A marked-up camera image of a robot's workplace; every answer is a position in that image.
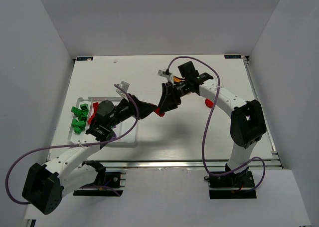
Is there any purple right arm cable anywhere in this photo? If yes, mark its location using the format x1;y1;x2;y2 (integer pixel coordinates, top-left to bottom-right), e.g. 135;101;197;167
165;56;266;182

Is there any green lego pile in tray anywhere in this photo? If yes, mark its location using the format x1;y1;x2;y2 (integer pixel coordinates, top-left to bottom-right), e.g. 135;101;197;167
71;104;89;134

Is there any blue table label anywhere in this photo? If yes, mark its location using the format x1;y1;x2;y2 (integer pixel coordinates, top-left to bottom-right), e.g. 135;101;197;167
76;56;93;61
224;54;242;59

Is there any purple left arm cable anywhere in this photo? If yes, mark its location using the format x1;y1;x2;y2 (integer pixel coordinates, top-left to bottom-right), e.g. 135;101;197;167
5;83;140;205

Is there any white divided sorting tray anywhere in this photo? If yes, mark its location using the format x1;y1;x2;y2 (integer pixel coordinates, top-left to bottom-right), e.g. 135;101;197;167
67;96;140;148

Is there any red 2x4 lego brick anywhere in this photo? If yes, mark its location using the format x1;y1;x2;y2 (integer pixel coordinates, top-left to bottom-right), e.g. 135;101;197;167
154;108;165;117

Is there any red rounded lego piece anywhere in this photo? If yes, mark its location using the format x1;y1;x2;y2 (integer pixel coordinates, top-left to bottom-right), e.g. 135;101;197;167
205;99;214;108

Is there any blue left table label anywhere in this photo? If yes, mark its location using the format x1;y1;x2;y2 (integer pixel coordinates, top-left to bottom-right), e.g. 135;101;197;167
76;56;93;61

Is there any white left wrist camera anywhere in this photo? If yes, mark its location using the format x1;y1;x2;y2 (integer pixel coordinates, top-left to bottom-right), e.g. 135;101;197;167
114;81;130;100

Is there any blue right table label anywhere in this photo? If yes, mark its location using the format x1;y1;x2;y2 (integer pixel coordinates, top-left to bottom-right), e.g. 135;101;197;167
224;54;242;59

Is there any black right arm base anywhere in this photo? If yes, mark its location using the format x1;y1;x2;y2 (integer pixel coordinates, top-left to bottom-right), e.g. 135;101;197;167
203;171;257;200

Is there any orange 2x3 lego brick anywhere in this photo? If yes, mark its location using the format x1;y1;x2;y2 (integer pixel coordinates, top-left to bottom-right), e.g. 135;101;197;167
173;76;183;83

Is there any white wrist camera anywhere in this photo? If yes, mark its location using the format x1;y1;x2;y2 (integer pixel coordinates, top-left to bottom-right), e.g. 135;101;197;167
114;81;130;100
158;69;174;83

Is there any red sloped lego brick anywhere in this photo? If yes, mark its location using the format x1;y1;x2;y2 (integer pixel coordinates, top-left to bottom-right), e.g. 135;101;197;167
93;102;99;113

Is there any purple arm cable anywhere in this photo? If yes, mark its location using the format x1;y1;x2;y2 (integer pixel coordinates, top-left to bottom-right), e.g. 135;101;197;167
165;56;266;182
5;83;140;205

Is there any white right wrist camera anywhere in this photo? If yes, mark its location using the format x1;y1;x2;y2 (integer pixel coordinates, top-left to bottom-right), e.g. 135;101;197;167
158;69;174;83

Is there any red curved lego brick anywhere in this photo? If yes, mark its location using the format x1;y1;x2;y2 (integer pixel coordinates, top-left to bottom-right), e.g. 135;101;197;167
87;113;95;125

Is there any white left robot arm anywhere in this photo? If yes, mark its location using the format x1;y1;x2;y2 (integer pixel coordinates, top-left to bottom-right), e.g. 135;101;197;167
22;95;157;215

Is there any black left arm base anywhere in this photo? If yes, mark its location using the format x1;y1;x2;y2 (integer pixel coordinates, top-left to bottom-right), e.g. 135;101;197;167
73;161;126;197

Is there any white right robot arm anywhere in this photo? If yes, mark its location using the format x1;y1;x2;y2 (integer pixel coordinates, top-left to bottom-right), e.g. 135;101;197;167
158;61;267;175

